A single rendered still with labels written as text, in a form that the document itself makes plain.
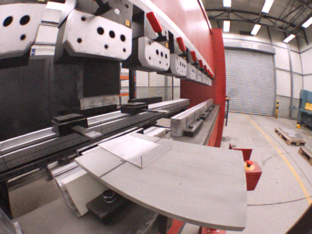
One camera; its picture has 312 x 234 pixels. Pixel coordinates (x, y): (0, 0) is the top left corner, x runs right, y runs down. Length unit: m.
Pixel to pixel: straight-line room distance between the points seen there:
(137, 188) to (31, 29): 0.25
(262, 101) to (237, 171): 7.88
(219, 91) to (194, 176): 2.18
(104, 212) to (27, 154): 0.33
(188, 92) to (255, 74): 6.05
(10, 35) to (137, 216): 0.36
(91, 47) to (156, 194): 0.23
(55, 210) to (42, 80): 0.60
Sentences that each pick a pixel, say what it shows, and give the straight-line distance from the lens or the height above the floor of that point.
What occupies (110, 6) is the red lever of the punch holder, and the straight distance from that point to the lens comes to 0.23.
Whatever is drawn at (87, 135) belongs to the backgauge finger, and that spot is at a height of 1.00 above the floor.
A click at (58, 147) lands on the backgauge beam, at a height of 0.93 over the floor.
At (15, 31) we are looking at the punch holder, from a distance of 0.21.
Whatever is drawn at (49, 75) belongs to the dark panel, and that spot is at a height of 1.22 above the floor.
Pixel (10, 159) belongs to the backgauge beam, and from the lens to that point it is 0.50.
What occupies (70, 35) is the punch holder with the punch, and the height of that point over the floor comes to 1.20.
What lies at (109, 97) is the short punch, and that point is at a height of 1.10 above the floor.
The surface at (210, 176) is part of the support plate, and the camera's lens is 0.19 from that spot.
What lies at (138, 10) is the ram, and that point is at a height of 1.34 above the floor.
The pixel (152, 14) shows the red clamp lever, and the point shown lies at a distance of 0.35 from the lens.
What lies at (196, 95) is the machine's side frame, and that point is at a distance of 2.37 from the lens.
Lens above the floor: 1.11
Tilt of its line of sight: 12 degrees down
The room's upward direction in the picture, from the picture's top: straight up
